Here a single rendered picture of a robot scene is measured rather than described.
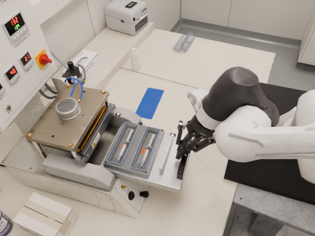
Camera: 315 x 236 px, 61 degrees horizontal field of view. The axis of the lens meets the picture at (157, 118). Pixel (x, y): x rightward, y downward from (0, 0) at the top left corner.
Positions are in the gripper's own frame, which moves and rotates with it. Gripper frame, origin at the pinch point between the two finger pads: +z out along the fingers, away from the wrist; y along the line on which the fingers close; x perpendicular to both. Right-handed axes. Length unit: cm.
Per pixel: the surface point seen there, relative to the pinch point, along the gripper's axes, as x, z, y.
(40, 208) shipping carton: -25, 34, -38
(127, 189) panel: -10.7, 21.8, -11.0
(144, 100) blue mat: 46, 37, -19
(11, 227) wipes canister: -33, 44, -46
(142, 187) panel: -5.3, 27.1, -5.4
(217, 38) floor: 236, 100, 32
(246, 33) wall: 244, 83, 59
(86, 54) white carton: 65, 41, -61
